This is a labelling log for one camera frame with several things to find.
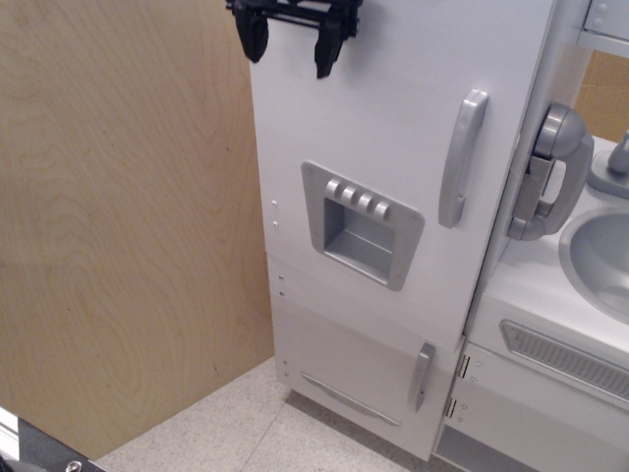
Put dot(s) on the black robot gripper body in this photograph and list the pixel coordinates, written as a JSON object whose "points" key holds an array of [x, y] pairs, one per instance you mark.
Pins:
{"points": [[309, 14]]}

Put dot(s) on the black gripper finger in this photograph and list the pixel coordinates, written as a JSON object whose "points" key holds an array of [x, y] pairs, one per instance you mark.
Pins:
{"points": [[251, 37], [331, 36]]}

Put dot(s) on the white fridge door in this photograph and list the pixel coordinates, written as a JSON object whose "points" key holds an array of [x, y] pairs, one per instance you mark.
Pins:
{"points": [[384, 118]]}

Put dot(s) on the grey ice dispenser panel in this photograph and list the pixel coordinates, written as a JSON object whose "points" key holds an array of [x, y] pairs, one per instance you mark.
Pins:
{"points": [[359, 227]]}

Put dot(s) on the grey toy telephone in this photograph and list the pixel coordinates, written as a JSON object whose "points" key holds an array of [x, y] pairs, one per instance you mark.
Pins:
{"points": [[555, 177]]}

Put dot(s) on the plywood board panel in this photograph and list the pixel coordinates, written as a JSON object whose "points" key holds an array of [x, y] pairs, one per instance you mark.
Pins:
{"points": [[133, 274]]}

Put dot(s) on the brown cardboard box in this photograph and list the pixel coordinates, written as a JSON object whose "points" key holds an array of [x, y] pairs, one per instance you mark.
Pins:
{"points": [[603, 96]]}

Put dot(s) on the grey toy faucet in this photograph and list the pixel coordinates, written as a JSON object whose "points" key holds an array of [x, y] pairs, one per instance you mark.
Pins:
{"points": [[609, 170]]}

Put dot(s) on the grey toy sink basin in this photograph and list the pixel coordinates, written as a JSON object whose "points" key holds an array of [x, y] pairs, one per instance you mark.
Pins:
{"points": [[593, 252]]}

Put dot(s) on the metal upper cabinet hinge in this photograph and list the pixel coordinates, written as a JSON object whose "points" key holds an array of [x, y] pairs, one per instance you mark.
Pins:
{"points": [[463, 366]]}

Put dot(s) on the metal cabinet hinge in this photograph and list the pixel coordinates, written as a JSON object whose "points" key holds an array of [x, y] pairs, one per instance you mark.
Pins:
{"points": [[463, 366], [450, 407]]}

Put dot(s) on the white lower freezer door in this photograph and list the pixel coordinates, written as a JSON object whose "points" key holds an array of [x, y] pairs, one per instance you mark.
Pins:
{"points": [[362, 339]]}

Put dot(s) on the metal lower cabinet hinge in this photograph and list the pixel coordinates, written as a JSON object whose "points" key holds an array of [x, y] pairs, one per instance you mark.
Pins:
{"points": [[450, 407]]}

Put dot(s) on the white toy kitchen counter unit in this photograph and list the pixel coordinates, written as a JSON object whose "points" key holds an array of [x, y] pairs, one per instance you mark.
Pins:
{"points": [[515, 415]]}

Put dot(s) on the grey vent grille panel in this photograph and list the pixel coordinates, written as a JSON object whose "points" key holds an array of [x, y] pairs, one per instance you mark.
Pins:
{"points": [[565, 359]]}

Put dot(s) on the grey upper door handle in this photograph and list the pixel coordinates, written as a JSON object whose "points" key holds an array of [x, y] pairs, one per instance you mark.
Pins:
{"points": [[466, 130]]}

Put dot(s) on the grey door handle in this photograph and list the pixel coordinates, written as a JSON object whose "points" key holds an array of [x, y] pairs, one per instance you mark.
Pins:
{"points": [[466, 130], [416, 395]]}

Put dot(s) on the grey lower door handle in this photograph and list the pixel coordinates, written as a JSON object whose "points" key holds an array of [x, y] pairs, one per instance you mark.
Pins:
{"points": [[416, 395]]}

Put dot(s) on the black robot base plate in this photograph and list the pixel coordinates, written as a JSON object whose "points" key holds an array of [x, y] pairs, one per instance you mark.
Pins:
{"points": [[24, 447]]}

